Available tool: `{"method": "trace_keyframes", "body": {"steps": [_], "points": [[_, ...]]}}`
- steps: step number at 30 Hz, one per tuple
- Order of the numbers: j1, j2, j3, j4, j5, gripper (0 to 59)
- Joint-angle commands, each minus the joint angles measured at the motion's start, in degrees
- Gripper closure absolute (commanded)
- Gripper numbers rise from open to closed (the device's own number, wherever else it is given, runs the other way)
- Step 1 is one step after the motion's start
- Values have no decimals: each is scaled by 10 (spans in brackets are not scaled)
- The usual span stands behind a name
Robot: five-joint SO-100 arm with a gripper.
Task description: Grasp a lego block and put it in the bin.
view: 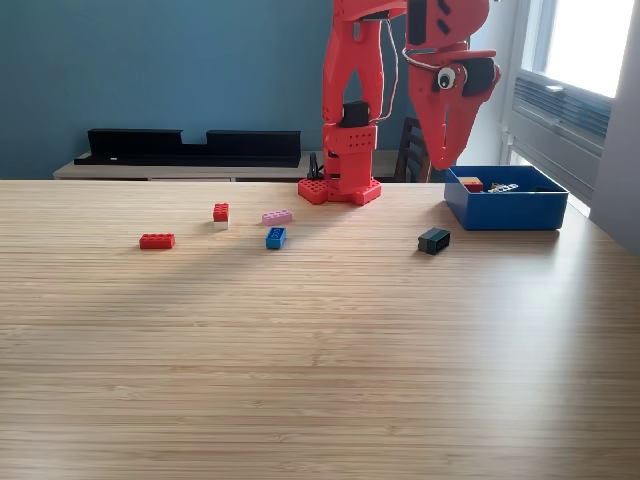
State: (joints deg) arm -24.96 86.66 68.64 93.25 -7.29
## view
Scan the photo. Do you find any black shelf unit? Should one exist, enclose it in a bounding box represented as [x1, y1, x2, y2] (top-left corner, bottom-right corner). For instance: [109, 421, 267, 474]
[73, 128, 303, 169]

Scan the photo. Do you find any blue plastic bin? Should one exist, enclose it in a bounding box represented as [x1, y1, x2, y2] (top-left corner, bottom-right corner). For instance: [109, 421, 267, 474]
[444, 165, 570, 232]

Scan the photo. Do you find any dark green brick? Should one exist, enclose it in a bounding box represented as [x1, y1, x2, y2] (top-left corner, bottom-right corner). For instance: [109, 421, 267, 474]
[417, 228, 451, 256]

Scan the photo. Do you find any dark wooden chair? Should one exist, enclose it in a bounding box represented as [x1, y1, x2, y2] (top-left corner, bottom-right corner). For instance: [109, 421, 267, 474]
[393, 117, 439, 184]

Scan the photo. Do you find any pale wooden sideboard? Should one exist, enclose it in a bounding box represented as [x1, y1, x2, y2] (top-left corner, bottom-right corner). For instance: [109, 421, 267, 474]
[53, 149, 401, 183]

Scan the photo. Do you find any grey wall heater unit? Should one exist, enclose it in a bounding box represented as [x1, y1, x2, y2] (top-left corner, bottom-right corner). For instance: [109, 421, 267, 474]
[502, 69, 614, 201]

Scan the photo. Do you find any white window frame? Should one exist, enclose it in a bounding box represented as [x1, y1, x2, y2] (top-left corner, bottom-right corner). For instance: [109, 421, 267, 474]
[519, 0, 636, 100]

